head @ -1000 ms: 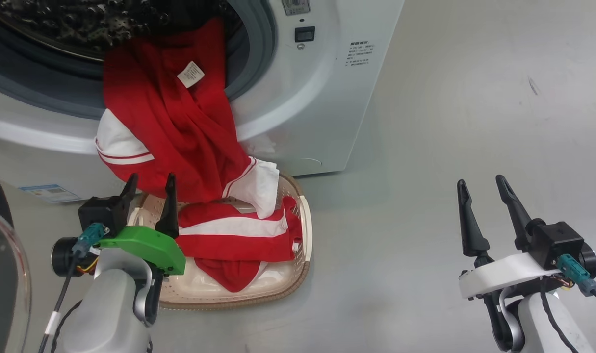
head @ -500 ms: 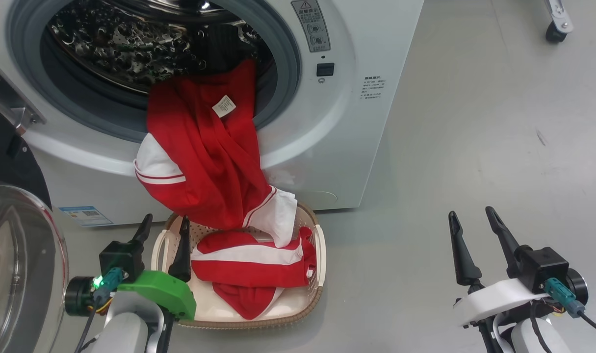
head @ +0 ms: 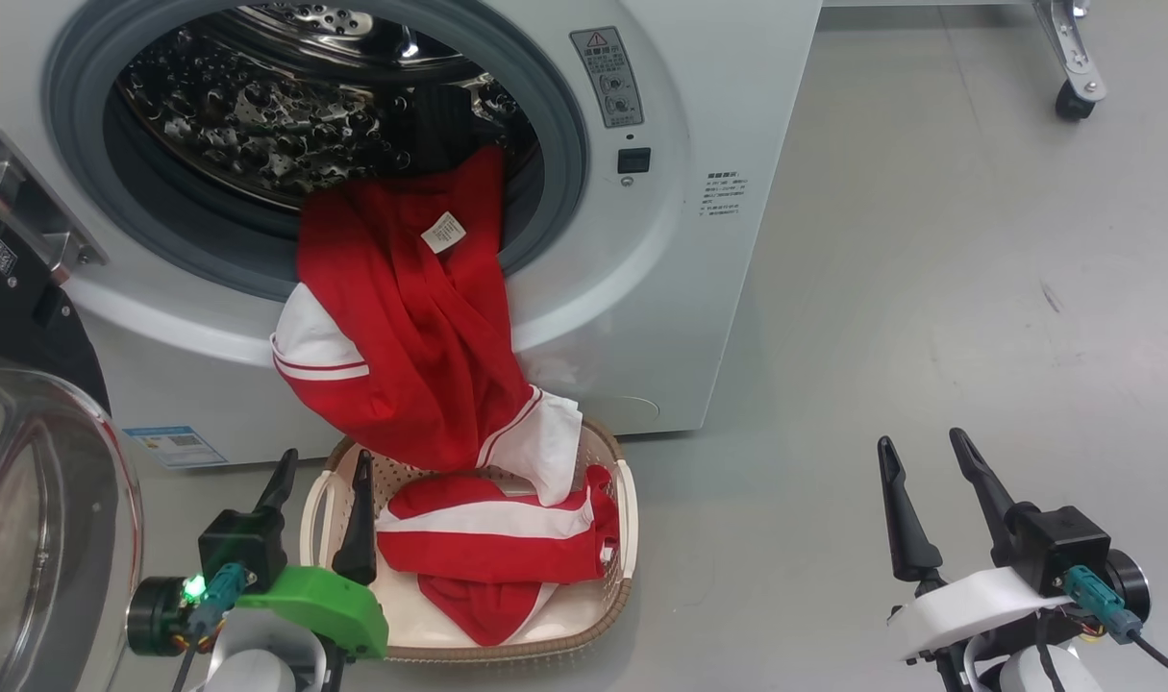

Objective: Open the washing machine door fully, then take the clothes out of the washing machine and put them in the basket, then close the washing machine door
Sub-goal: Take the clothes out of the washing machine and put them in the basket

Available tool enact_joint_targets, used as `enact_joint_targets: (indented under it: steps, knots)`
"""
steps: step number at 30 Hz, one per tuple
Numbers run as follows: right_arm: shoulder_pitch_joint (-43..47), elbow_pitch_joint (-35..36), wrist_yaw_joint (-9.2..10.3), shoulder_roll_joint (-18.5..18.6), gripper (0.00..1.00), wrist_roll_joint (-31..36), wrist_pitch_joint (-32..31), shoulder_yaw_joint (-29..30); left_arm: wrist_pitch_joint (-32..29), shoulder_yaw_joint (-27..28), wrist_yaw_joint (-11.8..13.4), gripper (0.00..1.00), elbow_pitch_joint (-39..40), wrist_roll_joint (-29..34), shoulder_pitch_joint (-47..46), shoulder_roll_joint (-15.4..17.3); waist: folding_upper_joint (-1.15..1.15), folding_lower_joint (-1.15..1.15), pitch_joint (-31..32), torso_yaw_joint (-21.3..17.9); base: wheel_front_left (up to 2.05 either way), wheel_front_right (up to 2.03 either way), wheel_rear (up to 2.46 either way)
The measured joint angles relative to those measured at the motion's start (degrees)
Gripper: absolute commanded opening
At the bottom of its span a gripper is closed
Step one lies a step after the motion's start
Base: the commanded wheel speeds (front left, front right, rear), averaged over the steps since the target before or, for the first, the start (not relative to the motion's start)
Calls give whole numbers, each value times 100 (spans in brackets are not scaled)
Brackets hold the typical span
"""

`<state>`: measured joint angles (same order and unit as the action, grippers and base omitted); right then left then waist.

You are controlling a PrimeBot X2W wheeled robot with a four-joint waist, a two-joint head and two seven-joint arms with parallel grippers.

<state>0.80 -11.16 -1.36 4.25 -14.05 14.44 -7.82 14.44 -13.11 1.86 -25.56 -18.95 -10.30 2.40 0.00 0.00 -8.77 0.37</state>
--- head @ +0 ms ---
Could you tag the black text instruction sticker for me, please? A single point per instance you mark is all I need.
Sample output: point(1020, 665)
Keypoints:
point(725, 194)

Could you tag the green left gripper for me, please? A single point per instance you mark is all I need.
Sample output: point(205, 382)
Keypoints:
point(334, 605)

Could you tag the teal right camera connector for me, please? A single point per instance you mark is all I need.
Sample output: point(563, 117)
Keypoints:
point(1098, 596)

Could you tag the red and white garment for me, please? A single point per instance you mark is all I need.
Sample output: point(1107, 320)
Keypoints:
point(401, 336)

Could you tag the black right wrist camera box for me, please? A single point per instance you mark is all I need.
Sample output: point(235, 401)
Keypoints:
point(1059, 548)

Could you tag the white mobile partition board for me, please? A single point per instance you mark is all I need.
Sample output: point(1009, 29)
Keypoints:
point(930, 2)

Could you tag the blue energy label sticker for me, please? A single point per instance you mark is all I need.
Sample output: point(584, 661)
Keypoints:
point(175, 447)

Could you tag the black caster wheel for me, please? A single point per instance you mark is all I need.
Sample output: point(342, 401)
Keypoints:
point(1074, 102)

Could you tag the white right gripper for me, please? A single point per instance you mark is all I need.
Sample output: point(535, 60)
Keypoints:
point(958, 605)

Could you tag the stainless steel washing machine drum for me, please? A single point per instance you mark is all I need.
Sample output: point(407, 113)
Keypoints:
point(257, 115)

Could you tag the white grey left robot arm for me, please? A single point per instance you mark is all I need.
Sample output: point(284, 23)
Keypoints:
point(257, 663)

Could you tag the teal left camera connector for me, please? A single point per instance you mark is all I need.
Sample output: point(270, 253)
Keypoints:
point(220, 591)

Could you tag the metal door hinge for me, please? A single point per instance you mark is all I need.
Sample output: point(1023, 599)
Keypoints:
point(26, 207)

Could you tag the white washing machine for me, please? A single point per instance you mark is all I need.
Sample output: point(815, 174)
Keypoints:
point(718, 288)

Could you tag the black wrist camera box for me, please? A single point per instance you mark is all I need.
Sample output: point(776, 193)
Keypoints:
point(1059, 548)
point(242, 548)

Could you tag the grey warning label sticker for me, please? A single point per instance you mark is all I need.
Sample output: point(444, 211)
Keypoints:
point(608, 77)

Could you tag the teal camera connector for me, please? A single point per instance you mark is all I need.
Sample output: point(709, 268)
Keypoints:
point(1098, 596)
point(220, 591)

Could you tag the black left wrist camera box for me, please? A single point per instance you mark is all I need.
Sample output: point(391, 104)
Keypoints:
point(242, 548)

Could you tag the cream perforated laundry basket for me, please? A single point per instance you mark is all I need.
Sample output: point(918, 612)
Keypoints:
point(603, 500)

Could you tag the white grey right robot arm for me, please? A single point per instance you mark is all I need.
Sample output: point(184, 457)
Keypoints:
point(1035, 673)

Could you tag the round glass washing machine door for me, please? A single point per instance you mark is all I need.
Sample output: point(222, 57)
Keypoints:
point(26, 538)

